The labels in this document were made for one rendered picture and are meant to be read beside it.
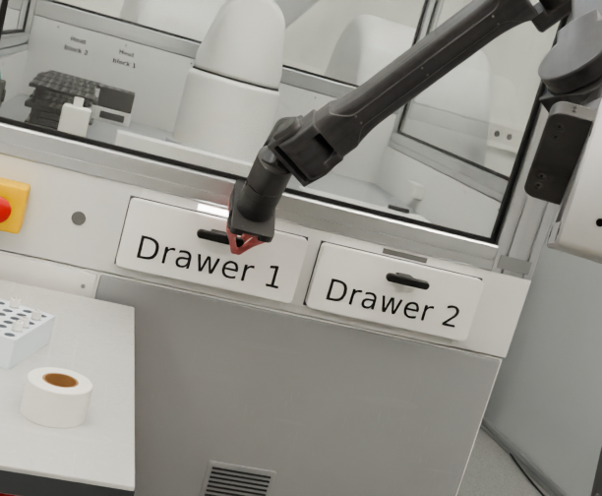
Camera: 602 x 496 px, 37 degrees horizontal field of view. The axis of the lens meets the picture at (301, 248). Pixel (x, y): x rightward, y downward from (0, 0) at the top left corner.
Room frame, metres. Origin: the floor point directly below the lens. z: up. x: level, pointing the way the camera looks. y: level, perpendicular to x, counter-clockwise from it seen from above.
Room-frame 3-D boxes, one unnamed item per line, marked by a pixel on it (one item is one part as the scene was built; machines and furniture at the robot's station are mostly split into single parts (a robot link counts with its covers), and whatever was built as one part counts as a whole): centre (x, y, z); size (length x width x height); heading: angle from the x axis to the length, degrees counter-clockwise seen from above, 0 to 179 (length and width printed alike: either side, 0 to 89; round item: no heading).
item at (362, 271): (1.49, -0.17, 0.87); 0.29 x 0.02 x 0.11; 104
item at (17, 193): (1.32, 0.45, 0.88); 0.07 x 0.05 x 0.07; 104
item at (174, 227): (1.42, 0.13, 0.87); 0.29 x 0.02 x 0.11; 104
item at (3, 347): (1.07, 0.33, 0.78); 0.12 x 0.08 x 0.04; 176
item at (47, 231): (1.90, 0.21, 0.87); 1.02 x 0.95 x 0.14; 104
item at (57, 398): (0.93, 0.21, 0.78); 0.07 x 0.07 x 0.04
